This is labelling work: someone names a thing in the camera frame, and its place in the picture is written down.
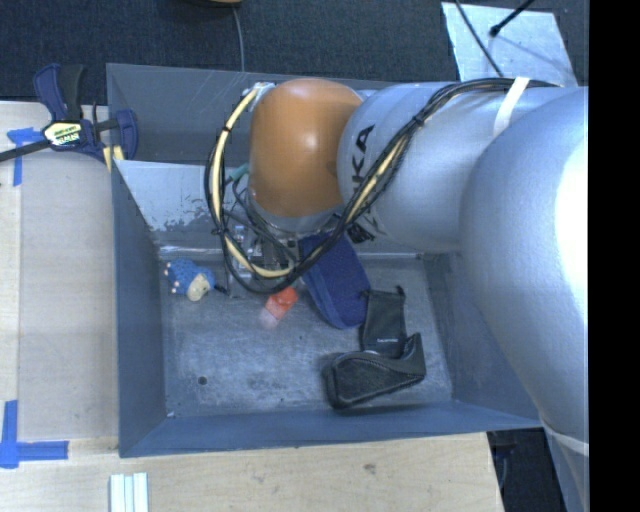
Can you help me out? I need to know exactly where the orange and clear small bottle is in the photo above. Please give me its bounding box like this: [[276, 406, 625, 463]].
[[258, 285, 301, 331]]

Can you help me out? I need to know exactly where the blue spotted toy animal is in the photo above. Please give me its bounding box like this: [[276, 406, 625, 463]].
[[162, 257, 218, 303]]

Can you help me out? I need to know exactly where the blue mesh fabric case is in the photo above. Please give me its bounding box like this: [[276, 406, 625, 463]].
[[298, 233, 373, 331]]

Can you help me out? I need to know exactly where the grey metal bin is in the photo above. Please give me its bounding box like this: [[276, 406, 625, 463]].
[[105, 62, 544, 459]]

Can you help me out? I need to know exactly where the black cloth pouch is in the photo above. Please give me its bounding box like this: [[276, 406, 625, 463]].
[[357, 285, 408, 359]]

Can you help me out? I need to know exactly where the black mesh glasses case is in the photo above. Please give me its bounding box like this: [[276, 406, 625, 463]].
[[320, 331, 428, 412]]

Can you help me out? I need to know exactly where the pale wood board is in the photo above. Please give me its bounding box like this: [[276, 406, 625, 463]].
[[17, 102, 122, 442]]

